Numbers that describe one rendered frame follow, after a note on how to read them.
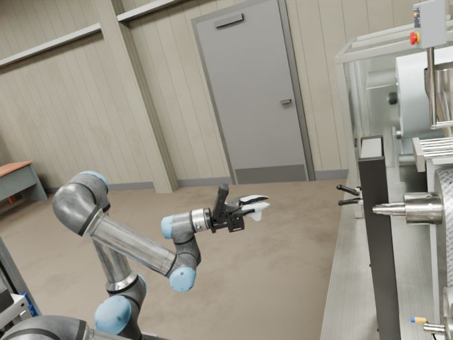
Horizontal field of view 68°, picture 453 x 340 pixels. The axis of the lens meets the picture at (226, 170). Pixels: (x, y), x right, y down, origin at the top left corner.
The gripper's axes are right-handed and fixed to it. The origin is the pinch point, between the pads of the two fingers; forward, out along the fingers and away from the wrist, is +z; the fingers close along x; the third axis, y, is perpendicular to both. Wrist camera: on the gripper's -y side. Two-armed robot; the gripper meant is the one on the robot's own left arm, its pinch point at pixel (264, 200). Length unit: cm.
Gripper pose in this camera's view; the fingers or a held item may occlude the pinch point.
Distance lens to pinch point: 112.1
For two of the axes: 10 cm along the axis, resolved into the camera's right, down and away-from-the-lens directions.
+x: 0.5, 4.5, -8.9
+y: 2.3, 8.6, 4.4
